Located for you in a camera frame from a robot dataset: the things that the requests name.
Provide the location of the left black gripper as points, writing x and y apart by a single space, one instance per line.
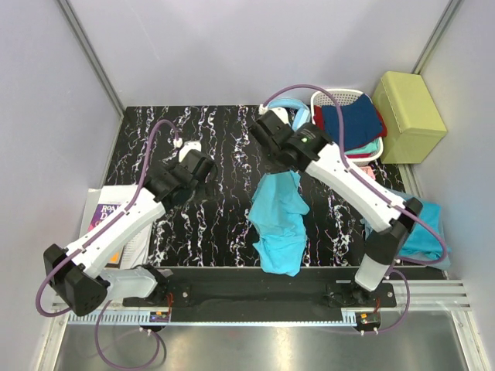
199 181

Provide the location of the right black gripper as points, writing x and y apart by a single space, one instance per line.
271 165

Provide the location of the turquoise t-shirt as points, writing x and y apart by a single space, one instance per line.
277 215

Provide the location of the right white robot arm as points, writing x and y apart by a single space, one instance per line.
311 150

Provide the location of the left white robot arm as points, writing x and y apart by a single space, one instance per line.
78 272

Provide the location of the pile of teal t-shirts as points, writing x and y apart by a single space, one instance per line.
421 245

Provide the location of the light blue headphones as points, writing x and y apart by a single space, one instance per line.
302 111

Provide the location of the white plastic laundry basket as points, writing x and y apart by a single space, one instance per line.
343 97

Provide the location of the navy blue folded t-shirt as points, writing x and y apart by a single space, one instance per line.
362 124

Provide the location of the white paper sheets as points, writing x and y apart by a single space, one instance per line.
100 203

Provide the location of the pink cube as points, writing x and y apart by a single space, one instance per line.
369 171

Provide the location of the teal folded t-shirt in basket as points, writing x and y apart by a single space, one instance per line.
365 151

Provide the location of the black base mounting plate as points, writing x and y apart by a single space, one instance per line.
247 295

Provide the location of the yellow-green storage box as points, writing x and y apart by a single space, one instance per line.
414 125

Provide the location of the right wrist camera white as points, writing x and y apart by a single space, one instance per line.
280 112

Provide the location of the aluminium rail frame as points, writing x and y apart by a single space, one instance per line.
292 325

